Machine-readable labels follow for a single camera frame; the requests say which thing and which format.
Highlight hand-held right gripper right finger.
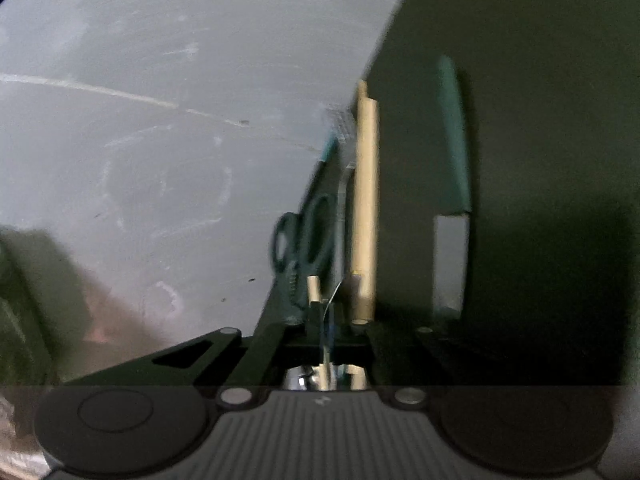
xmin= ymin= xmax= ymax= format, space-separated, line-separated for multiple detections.
xmin=327 ymin=310 xmax=591 ymax=407

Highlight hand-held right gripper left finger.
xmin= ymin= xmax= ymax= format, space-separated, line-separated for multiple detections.
xmin=65 ymin=301 xmax=325 ymax=407

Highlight green-handled scissors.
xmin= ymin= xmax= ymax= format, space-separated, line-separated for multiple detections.
xmin=271 ymin=194 xmax=337 ymax=326

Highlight silver fork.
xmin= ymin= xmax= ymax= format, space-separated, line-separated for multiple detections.
xmin=334 ymin=104 xmax=359 ymax=283

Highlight black stick with teal end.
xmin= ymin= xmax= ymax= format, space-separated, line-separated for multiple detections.
xmin=318 ymin=132 xmax=339 ymax=163

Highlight green-handled knife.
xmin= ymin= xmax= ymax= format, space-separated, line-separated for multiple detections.
xmin=431 ymin=56 xmax=473 ymax=317

